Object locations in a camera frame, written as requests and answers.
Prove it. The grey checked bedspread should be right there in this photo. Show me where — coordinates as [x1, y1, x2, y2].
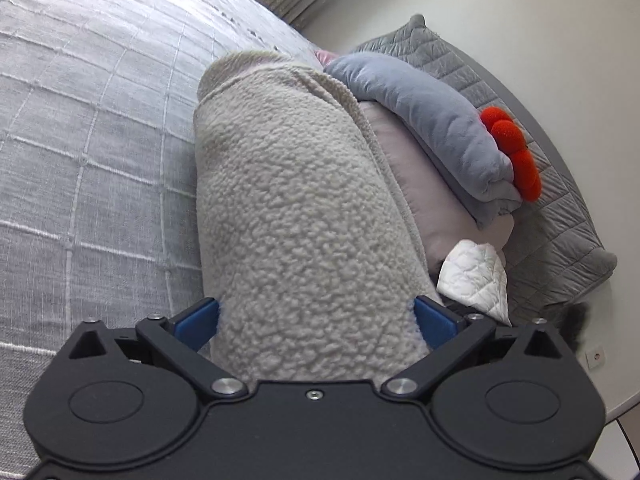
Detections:
[1, 0, 316, 479]

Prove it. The grey quilted headboard cushion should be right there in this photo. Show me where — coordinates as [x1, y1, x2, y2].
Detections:
[347, 13, 618, 326]

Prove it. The white quilted cloth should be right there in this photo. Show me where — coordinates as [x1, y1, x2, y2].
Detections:
[436, 240, 512, 326]

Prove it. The red plush toy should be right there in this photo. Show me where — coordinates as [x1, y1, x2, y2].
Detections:
[480, 106, 541, 203]

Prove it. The wall socket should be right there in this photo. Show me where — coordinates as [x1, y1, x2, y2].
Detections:
[585, 346, 606, 370]

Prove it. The cream fleece garment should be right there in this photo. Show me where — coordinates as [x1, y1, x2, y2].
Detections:
[193, 51, 436, 384]

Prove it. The pink pillow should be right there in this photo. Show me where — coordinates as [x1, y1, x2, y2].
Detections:
[316, 50, 514, 272]

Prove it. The grey blue pillow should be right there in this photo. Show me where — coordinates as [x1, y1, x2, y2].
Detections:
[324, 52, 523, 229]

